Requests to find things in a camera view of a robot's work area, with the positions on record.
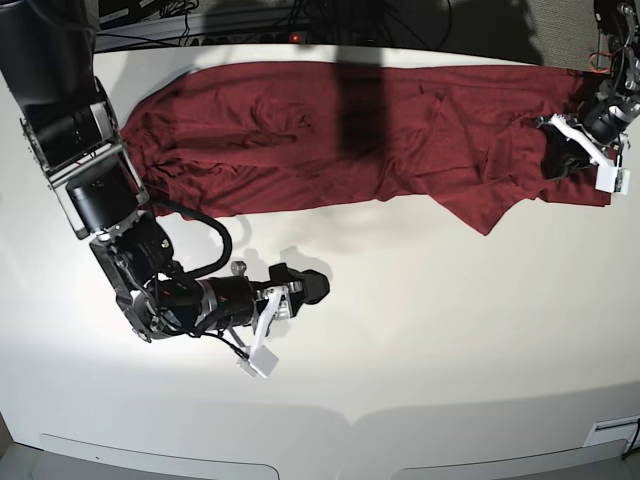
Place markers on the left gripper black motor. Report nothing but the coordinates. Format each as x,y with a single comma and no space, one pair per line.
573,146

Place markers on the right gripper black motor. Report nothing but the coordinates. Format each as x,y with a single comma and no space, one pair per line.
230,301

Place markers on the dark red long-sleeve shirt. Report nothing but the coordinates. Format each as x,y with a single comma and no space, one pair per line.
286,136

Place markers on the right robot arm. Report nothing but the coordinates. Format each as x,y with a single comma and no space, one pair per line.
47,62

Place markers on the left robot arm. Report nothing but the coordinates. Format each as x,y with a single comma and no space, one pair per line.
618,21

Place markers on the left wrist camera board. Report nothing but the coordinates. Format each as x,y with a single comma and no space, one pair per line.
613,180

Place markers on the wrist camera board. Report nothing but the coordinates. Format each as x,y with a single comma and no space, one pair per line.
613,180
260,363

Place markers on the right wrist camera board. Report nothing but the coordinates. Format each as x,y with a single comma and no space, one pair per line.
260,363

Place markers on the black power strip red switch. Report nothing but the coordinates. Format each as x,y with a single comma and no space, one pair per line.
269,37

